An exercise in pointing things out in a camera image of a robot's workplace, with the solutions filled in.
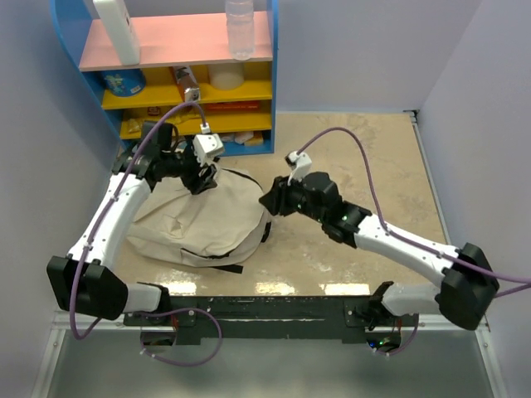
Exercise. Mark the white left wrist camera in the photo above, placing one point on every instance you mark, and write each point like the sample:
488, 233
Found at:
207, 147

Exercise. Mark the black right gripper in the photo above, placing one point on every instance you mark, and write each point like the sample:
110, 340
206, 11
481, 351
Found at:
275, 200

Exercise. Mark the beige student backpack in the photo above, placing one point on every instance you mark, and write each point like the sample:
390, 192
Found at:
219, 228

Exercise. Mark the yellow snack packet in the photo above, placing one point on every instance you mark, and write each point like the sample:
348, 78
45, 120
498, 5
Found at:
134, 126

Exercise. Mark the clear plastic water bottle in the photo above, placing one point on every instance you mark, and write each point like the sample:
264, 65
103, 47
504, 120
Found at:
240, 28

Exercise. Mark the blue snack cup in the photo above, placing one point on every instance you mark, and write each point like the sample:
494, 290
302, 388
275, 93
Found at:
124, 83

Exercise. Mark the orange flat box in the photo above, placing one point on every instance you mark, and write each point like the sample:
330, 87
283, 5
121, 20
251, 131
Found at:
236, 106

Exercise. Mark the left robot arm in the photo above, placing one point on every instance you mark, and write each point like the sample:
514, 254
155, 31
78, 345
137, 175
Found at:
83, 280

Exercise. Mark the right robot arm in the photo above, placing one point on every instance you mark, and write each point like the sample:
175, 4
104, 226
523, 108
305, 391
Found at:
461, 282

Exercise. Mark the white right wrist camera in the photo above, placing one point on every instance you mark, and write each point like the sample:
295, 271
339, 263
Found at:
300, 164

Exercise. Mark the colourful wooden shelf unit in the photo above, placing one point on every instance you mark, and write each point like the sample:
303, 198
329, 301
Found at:
182, 57

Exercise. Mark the brown silver snack packet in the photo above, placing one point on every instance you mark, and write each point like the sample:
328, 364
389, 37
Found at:
187, 84

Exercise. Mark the white round container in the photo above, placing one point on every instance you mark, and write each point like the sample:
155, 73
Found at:
227, 76

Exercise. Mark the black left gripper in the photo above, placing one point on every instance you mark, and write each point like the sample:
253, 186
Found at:
197, 184

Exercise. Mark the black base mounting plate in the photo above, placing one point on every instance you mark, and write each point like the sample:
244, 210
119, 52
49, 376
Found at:
343, 318

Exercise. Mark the white rectangular bottle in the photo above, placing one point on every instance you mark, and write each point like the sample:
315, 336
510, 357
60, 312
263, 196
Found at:
116, 20

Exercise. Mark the aluminium rail frame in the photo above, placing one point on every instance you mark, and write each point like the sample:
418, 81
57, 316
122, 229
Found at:
169, 212

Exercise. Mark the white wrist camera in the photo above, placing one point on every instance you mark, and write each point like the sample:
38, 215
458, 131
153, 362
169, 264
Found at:
207, 147
300, 164

